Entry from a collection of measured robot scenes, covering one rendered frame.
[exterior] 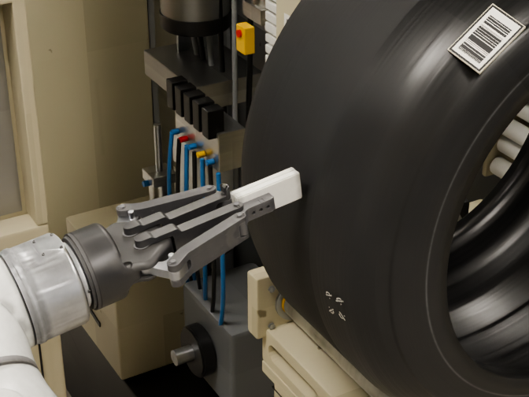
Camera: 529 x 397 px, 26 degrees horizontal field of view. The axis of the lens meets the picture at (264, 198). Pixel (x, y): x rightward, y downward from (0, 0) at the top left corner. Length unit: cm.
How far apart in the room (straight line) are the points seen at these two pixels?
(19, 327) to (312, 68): 39
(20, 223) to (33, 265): 75
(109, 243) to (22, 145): 70
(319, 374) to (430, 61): 56
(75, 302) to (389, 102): 34
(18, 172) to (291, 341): 50
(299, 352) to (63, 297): 57
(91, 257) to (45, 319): 7
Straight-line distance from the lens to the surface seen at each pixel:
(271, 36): 159
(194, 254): 104
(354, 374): 143
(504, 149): 186
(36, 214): 175
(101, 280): 103
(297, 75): 117
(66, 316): 102
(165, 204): 111
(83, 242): 103
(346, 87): 111
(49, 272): 101
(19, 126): 171
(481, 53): 105
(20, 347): 99
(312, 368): 150
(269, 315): 155
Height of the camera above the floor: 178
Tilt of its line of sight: 29 degrees down
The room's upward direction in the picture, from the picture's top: straight up
